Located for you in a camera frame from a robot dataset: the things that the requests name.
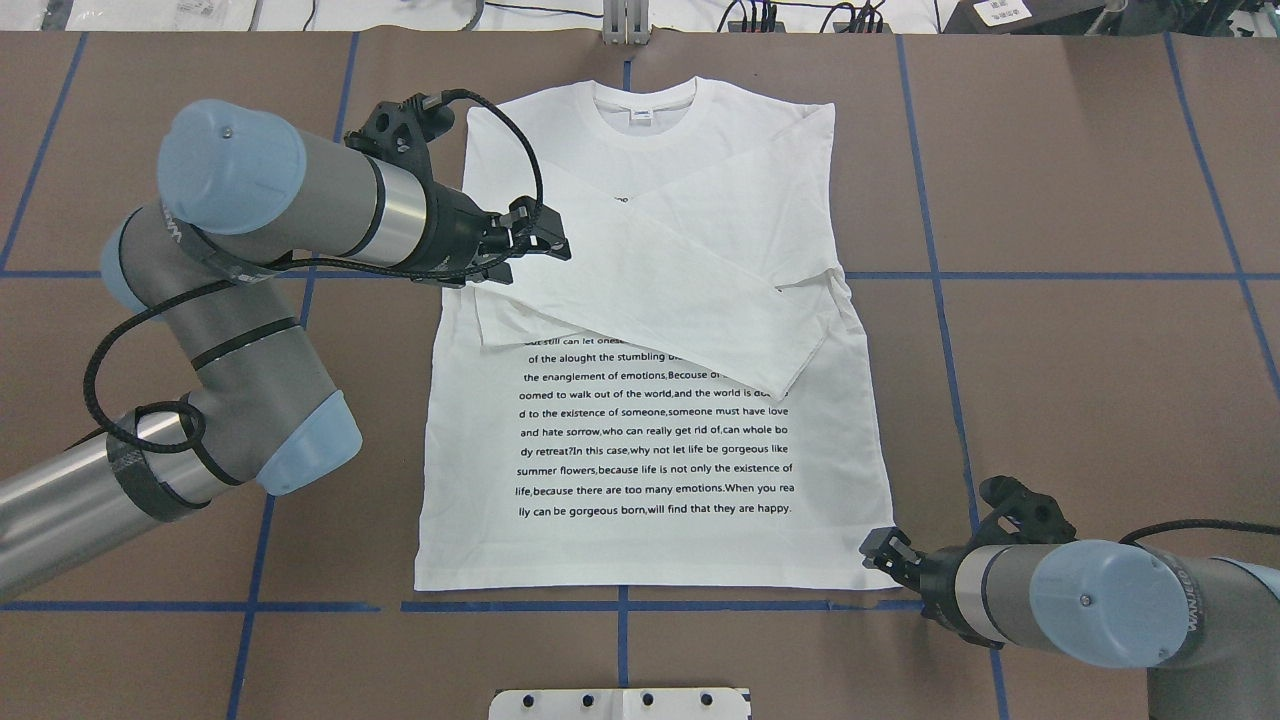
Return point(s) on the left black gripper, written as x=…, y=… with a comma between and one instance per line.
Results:
x=455, y=233

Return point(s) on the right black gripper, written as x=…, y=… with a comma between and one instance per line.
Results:
x=937, y=577

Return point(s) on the white long-sleeve printed shirt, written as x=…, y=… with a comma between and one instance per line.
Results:
x=688, y=399

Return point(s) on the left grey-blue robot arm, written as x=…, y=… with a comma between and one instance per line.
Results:
x=245, y=196

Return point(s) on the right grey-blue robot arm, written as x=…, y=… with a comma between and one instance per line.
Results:
x=1206, y=631

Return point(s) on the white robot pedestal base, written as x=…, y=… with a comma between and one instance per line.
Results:
x=623, y=703

